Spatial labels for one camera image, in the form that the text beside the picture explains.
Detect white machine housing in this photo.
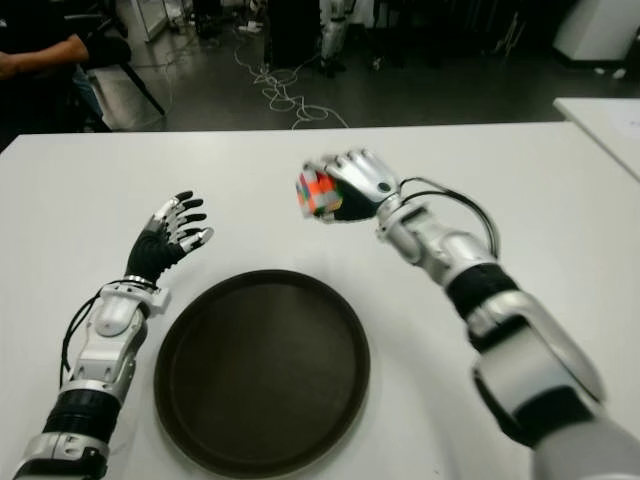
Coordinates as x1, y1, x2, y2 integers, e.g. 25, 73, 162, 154
552, 0, 640, 64

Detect dark brown round plate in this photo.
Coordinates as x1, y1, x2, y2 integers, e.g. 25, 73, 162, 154
153, 269, 372, 464

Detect black chair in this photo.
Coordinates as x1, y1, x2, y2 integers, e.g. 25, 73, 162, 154
69, 14, 166, 134

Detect bystander bare forearm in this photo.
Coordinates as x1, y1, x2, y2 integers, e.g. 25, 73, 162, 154
0, 35, 89, 80

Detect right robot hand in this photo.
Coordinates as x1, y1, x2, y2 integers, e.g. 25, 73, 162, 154
302, 148, 401, 225

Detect multicoloured Rubik's cube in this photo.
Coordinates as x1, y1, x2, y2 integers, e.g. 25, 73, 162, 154
295, 167, 344, 219

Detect folded metal stand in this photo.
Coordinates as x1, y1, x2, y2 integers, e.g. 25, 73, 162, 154
492, 9, 526, 56

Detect seated person black clothes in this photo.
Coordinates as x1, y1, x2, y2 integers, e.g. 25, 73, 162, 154
0, 0, 134, 136

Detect black cabinet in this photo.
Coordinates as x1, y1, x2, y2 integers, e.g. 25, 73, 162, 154
267, 0, 324, 69

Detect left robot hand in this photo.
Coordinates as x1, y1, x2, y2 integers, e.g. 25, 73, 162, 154
124, 189, 215, 287

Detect white cabinet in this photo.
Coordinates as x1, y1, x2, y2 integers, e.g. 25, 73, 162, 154
114, 0, 169, 44

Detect white side table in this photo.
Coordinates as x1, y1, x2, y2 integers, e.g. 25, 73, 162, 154
552, 97, 640, 184

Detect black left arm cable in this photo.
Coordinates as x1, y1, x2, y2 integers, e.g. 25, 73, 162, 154
58, 284, 109, 389

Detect silver humanoid robot legs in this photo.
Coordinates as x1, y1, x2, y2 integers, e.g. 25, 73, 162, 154
317, 0, 351, 76

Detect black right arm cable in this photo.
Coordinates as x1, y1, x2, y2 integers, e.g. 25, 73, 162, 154
399, 175, 502, 261

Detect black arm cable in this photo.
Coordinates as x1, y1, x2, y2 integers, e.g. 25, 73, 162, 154
58, 284, 109, 389
399, 175, 502, 261

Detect white tangled floor cable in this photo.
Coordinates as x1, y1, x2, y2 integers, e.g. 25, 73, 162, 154
232, 34, 351, 131

